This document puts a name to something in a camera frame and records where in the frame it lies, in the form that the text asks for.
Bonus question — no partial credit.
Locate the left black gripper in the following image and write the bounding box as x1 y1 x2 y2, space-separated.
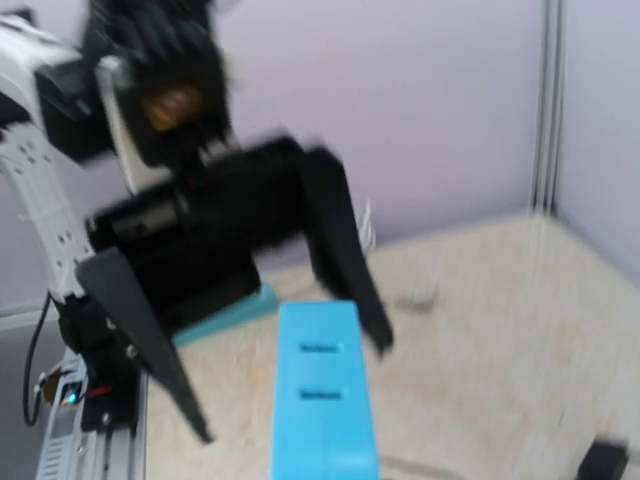
74 134 395 445

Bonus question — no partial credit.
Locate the teal power strip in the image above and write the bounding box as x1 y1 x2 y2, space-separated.
173 282 279 348

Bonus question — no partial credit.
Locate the blue rounded charger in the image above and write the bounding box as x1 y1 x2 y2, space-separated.
271 301 380 480

